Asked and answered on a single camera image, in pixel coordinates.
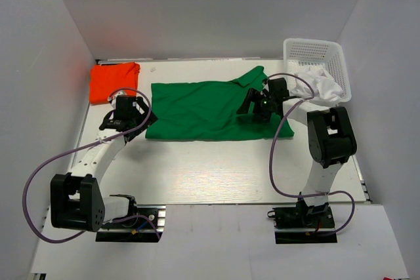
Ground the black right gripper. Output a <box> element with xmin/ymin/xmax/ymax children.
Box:
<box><xmin>237</xmin><ymin>87</ymin><xmax>276</xmax><ymax>123</ymax></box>

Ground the green polo shirt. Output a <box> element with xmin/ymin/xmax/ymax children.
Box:
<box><xmin>145</xmin><ymin>66</ymin><xmax>295</xmax><ymax>141</ymax></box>

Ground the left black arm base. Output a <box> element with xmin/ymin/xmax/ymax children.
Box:
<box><xmin>95</xmin><ymin>205</ymin><xmax>166</xmax><ymax>243</ymax></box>

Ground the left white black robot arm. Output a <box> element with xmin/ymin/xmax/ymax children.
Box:
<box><xmin>50</xmin><ymin>94</ymin><xmax>158</xmax><ymax>232</ymax></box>

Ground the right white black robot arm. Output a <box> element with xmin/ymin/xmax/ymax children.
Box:
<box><xmin>237</xmin><ymin>73</ymin><xmax>357</xmax><ymax>230</ymax></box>

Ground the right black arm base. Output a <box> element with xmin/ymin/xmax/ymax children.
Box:
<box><xmin>267</xmin><ymin>207</ymin><xmax>337</xmax><ymax>245</ymax></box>

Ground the folded orange t shirt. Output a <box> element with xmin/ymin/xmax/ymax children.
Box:
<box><xmin>89</xmin><ymin>62</ymin><xmax>140</xmax><ymax>105</ymax></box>

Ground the white perforated plastic basket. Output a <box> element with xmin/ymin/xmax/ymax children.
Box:
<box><xmin>283</xmin><ymin>38</ymin><xmax>352</xmax><ymax>103</ymax></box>

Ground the crumpled white t shirt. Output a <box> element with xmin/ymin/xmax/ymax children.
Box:
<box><xmin>295</xmin><ymin>66</ymin><xmax>343</xmax><ymax>102</ymax></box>

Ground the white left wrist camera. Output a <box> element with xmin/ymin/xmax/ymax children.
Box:
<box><xmin>108</xmin><ymin>90</ymin><xmax>127</xmax><ymax>104</ymax></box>

